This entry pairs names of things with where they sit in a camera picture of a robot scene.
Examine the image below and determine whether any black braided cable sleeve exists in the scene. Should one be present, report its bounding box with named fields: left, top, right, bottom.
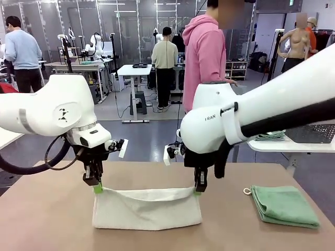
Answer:
left=214, top=98, right=335, bottom=179

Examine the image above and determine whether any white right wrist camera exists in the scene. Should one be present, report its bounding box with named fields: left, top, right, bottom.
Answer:
left=163, top=142, right=186, bottom=166

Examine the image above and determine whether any white background desk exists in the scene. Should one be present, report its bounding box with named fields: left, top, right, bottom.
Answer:
left=117, top=64, right=153, bottom=123

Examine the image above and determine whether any folded grey towel stack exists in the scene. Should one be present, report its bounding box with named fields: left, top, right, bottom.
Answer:
left=254, top=130, right=286, bottom=142

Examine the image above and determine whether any clothes rack with garments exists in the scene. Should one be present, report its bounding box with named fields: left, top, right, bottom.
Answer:
left=312, top=28, right=335, bottom=57

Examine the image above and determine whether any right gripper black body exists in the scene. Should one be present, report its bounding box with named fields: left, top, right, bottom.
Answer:
left=184, top=150, right=217, bottom=168

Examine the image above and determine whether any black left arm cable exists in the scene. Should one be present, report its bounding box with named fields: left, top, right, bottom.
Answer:
left=0, top=134, right=84, bottom=175

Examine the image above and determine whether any dark grey woven basket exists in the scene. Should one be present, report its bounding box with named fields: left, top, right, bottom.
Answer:
left=284, top=123, right=335, bottom=144

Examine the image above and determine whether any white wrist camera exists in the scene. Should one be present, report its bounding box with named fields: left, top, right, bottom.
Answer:
left=163, top=142, right=186, bottom=166
left=106, top=138, right=129, bottom=159

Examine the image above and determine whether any grey step stool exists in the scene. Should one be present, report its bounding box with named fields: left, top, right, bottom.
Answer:
left=130, top=90, right=148, bottom=115

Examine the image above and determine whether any white adjustable table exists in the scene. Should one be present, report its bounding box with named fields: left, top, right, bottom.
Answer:
left=0, top=129, right=24, bottom=151
left=247, top=137, right=335, bottom=176

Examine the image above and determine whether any person in beige sweater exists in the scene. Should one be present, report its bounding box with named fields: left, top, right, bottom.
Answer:
left=151, top=26, right=179, bottom=110

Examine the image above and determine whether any green terry towel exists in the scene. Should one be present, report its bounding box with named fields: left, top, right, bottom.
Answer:
left=243, top=185, right=321, bottom=230

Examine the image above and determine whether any black tripod stand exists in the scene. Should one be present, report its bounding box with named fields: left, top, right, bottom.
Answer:
left=266, top=28, right=285, bottom=82
left=57, top=33, right=74, bottom=75

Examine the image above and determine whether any person in light blue sweater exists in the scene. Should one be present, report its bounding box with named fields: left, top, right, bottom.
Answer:
left=4, top=15, right=43, bottom=94

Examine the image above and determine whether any white shoe shelf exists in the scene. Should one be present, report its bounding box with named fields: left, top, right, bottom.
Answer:
left=225, top=61, right=248, bottom=81

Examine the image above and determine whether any mannequin in orange shirt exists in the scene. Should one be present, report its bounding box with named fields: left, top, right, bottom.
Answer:
left=305, top=17, right=319, bottom=58

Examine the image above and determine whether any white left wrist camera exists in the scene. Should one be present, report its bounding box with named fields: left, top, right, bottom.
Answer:
left=106, top=138, right=129, bottom=159

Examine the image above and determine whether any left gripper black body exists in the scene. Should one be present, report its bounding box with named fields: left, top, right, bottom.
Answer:
left=72, top=145, right=109, bottom=168

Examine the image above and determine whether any person in pink hoodie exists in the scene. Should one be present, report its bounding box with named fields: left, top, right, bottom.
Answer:
left=182, top=0, right=245, bottom=115

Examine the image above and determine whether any white terry towel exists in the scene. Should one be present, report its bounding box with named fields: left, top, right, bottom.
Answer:
left=92, top=187, right=203, bottom=231

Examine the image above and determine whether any bare beige mannequin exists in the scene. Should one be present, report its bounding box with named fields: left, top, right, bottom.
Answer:
left=277, top=13, right=312, bottom=74

